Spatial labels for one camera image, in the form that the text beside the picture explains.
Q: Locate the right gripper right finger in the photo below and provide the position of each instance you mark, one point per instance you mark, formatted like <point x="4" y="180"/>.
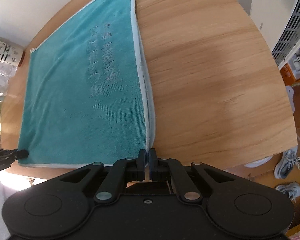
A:
<point x="158" y="168"/>

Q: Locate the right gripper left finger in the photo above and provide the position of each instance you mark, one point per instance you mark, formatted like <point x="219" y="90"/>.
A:
<point x="135" y="167"/>

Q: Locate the teal microfiber towel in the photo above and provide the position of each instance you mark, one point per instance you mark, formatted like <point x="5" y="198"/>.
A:
<point x="88" y="94"/>

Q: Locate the clear water bottle red label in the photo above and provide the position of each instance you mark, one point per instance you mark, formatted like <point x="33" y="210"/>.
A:
<point x="7" y="70"/>

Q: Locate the red lid patterned tumbler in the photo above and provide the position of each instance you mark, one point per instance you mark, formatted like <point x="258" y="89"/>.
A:
<point x="11" y="54"/>

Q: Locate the grey sneaker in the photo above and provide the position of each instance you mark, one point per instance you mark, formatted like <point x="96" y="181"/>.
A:
<point x="286" y="164"/>
<point x="292" y="190"/>

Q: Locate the orange cardboard box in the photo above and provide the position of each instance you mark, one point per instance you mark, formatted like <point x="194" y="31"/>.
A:
<point x="290" y="75"/>

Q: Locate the white perforated appliance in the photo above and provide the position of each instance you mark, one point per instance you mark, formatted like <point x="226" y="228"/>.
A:
<point x="271" y="18"/>

